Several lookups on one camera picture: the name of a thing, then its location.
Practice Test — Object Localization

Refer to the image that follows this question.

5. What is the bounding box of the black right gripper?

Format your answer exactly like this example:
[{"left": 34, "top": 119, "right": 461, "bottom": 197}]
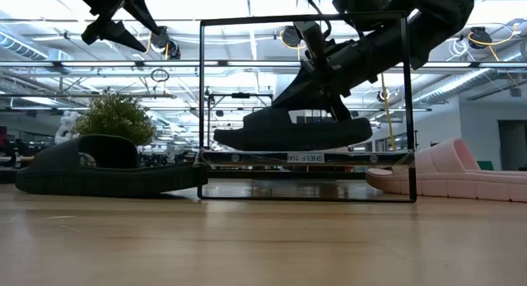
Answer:
[{"left": 271, "top": 42, "right": 378, "bottom": 123}]

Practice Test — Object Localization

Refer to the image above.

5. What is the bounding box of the black foam slide sandal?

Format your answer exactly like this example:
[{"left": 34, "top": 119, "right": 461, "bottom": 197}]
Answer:
[
  {"left": 15, "top": 134, "right": 209, "bottom": 199},
  {"left": 212, "top": 106, "right": 374, "bottom": 152}
]

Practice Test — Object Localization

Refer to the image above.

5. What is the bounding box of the black metal frame shelf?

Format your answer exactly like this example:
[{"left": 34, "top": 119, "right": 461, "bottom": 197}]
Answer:
[{"left": 197, "top": 12, "right": 417, "bottom": 204}]

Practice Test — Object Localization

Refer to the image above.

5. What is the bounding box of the pink foam slide sandal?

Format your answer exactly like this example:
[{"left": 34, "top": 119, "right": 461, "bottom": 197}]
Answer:
[{"left": 365, "top": 138, "right": 527, "bottom": 204}]

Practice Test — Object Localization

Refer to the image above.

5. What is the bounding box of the white shelf label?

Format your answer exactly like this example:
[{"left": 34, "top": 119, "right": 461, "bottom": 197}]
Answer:
[{"left": 287, "top": 152, "right": 325, "bottom": 164}]

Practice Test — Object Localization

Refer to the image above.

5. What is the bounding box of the green bushy plant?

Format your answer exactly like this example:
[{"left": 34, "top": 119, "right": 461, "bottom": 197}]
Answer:
[{"left": 72, "top": 92, "right": 157, "bottom": 146}]

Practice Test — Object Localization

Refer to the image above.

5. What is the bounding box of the dark grey door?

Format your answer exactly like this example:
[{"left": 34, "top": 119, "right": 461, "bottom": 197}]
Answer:
[{"left": 497, "top": 120, "right": 527, "bottom": 171}]

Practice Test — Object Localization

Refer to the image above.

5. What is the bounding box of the black ceiling cable reel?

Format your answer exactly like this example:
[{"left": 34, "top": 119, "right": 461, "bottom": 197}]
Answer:
[
  {"left": 281, "top": 25, "right": 304, "bottom": 49},
  {"left": 150, "top": 28, "right": 182, "bottom": 60},
  {"left": 468, "top": 26, "right": 494, "bottom": 51}
]

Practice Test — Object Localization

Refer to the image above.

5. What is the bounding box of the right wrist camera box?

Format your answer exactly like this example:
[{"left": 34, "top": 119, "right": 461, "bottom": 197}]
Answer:
[{"left": 293, "top": 21, "right": 327, "bottom": 69}]

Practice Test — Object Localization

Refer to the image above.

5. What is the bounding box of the hanging yellow cord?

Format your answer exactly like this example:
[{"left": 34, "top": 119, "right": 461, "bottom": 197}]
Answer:
[{"left": 379, "top": 73, "right": 397, "bottom": 152}]

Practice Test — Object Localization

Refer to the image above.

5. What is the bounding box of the black background rig frame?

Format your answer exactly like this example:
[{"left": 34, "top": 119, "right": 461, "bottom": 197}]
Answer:
[{"left": 207, "top": 91, "right": 275, "bottom": 130}]

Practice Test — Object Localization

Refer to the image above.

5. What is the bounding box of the ribbed silver ventilation duct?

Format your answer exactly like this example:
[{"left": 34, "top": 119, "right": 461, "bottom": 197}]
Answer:
[
  {"left": 413, "top": 42, "right": 527, "bottom": 105},
  {"left": 0, "top": 30, "right": 53, "bottom": 61}
]

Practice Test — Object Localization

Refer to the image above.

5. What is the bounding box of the white coiled ceiling cable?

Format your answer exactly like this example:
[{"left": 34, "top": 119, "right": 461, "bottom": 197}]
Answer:
[{"left": 447, "top": 37, "right": 470, "bottom": 63}]

